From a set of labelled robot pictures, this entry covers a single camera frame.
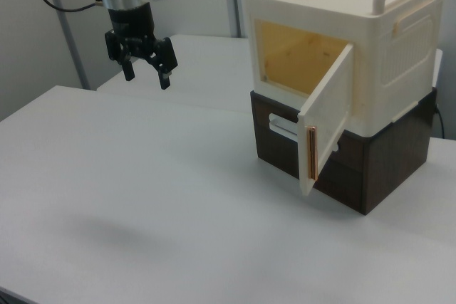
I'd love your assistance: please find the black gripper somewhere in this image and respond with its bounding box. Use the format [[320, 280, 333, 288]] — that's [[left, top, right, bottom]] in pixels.
[[104, 1, 179, 90]]

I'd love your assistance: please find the cream cabinet door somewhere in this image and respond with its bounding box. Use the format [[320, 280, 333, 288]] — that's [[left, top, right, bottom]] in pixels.
[[297, 43, 355, 197]]

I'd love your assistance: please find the cream plastic cabinet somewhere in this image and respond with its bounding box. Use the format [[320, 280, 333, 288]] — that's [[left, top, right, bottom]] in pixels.
[[242, 0, 447, 138]]

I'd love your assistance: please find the dark brown drawer box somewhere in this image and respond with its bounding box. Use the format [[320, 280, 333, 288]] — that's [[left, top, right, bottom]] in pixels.
[[249, 86, 439, 216]]

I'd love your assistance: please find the white drawer handle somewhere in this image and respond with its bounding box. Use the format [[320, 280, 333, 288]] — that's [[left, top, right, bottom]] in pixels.
[[267, 112, 301, 139]]

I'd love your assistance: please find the copper door handle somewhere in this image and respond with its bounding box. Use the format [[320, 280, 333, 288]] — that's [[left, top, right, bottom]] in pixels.
[[306, 125, 319, 182]]

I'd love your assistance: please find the thin black cable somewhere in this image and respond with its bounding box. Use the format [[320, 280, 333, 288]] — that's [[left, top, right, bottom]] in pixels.
[[432, 103, 447, 139]]

